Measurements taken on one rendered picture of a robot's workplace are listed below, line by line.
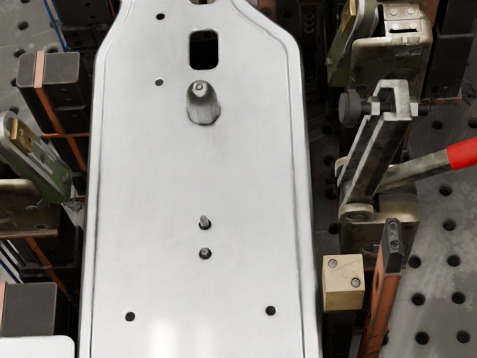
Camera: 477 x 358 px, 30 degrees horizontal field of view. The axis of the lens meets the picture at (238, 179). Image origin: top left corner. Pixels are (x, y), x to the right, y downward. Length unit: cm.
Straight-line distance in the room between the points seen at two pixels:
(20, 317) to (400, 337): 48
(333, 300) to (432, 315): 38
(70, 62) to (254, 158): 24
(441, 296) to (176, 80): 45
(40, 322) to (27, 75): 27
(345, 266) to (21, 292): 32
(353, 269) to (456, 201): 46
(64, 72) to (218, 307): 32
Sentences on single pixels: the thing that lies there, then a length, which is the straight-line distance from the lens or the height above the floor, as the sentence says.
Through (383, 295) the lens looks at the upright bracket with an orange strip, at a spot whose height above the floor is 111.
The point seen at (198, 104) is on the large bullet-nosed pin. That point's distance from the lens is 88.
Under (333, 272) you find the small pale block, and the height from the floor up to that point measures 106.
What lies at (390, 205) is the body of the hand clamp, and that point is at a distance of 81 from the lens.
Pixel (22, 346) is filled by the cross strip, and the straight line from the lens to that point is 85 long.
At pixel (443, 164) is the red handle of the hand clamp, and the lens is 76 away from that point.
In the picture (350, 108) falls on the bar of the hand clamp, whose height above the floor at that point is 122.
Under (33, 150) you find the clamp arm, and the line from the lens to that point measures 85.
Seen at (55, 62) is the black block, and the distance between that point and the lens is 99.
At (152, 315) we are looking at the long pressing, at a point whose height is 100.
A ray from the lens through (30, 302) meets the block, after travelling 89.
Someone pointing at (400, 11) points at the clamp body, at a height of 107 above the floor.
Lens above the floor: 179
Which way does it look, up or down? 64 degrees down
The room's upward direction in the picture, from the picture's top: 9 degrees counter-clockwise
